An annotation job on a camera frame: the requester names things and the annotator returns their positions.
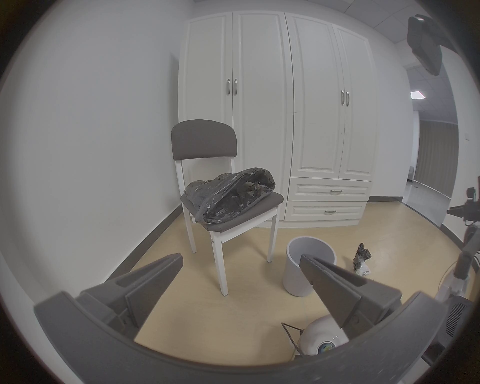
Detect grey curtain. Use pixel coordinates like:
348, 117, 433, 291
417, 120, 460, 199

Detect black cable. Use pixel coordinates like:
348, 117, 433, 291
281, 322, 305, 356

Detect black plastic bag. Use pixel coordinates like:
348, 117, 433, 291
184, 167, 276, 226

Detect white chair grey cushions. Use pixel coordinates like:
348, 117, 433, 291
171, 119, 284, 297

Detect crumpled black plastic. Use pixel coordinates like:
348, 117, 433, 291
353, 243, 373, 271

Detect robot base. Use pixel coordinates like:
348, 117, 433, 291
296, 279, 474, 370

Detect white trash bin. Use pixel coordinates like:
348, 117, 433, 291
283, 236, 337, 298

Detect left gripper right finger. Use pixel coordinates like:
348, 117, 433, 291
299, 253, 404, 340

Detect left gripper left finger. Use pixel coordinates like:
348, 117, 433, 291
77, 253, 184, 340

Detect white wardrobe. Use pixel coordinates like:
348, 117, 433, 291
178, 10, 379, 229

